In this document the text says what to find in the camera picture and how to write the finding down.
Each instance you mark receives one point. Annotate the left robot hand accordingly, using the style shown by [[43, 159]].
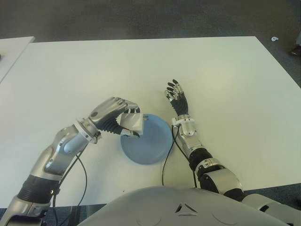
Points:
[[105, 115]]

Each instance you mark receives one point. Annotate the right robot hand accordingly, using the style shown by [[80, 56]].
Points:
[[179, 103]]

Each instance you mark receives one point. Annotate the white charger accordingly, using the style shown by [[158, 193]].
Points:
[[131, 123]]

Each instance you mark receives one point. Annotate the blue plate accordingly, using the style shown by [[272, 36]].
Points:
[[150, 146]]

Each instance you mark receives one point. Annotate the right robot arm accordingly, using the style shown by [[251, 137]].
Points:
[[211, 164]]

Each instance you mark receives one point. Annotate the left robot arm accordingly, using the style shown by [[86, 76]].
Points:
[[51, 164]]

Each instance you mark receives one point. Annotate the silver robot torso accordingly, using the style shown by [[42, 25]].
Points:
[[164, 207]]

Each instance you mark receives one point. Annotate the small white floor object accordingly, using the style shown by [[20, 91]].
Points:
[[273, 38]]

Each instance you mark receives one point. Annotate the white side table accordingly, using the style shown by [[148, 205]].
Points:
[[11, 48]]

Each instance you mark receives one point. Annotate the dark shoe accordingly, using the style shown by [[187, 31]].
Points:
[[296, 51]]

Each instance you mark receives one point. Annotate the person's trouser leg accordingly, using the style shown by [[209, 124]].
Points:
[[299, 37]]

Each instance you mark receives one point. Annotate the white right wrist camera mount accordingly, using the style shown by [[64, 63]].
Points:
[[176, 121]]

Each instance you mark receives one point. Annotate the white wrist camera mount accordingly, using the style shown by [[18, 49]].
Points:
[[176, 121], [85, 131]]

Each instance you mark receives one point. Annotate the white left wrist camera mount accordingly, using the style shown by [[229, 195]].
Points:
[[85, 131]]

